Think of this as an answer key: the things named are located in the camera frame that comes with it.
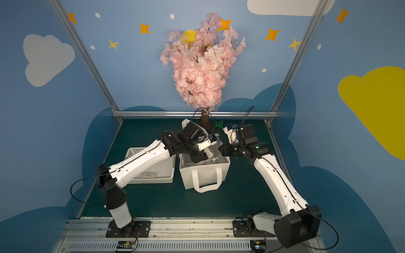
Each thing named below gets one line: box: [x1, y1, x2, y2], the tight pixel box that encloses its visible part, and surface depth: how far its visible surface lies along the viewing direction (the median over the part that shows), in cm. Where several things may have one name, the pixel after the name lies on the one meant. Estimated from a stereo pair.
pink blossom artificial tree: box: [160, 12, 246, 111], surface depth 72 cm
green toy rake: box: [215, 119, 224, 130], surface depth 121 cm
